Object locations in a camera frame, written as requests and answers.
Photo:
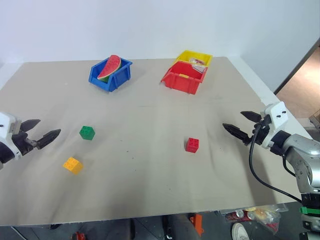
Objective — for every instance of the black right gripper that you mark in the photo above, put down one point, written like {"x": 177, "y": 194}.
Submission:
{"x": 261, "y": 133}

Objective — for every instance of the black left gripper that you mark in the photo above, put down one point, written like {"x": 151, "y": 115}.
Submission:
{"x": 22, "y": 143}

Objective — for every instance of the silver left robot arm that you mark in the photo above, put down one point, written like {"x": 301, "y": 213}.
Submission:
{"x": 4, "y": 153}

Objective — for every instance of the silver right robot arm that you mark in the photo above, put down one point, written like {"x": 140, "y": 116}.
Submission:
{"x": 302, "y": 160}

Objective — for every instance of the yellow toy brick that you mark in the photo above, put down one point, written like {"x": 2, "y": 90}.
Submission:
{"x": 72, "y": 165}

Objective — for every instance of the green toy brick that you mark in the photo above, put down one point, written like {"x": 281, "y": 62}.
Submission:
{"x": 87, "y": 133}

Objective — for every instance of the red toy brick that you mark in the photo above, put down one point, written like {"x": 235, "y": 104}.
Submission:
{"x": 192, "y": 145}

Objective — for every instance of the red plastic bin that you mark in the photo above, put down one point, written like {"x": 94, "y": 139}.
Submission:
{"x": 182, "y": 82}

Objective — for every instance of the clear plastic packet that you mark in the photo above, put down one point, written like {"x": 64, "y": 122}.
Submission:
{"x": 197, "y": 61}

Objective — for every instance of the yellow plastic bin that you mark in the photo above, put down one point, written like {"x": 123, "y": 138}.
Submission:
{"x": 186, "y": 55}

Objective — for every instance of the clear bag of snacks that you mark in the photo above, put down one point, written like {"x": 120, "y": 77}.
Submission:
{"x": 260, "y": 216}

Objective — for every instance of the toy watermelon slice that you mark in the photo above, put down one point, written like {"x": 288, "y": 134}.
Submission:
{"x": 110, "y": 67}

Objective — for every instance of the blue plastic bin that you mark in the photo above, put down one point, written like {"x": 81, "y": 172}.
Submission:
{"x": 120, "y": 75}

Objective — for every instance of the beige table mat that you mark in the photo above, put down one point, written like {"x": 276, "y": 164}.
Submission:
{"x": 150, "y": 162}

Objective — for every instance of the white shoe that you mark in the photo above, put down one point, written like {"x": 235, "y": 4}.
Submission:
{"x": 239, "y": 231}

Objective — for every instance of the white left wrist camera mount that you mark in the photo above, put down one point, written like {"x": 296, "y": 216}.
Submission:
{"x": 7, "y": 127}

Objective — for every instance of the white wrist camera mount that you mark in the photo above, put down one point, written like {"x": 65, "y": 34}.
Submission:
{"x": 277, "y": 116}
{"x": 7, "y": 127}

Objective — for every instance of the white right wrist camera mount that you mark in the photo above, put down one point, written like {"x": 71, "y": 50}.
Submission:
{"x": 277, "y": 116}

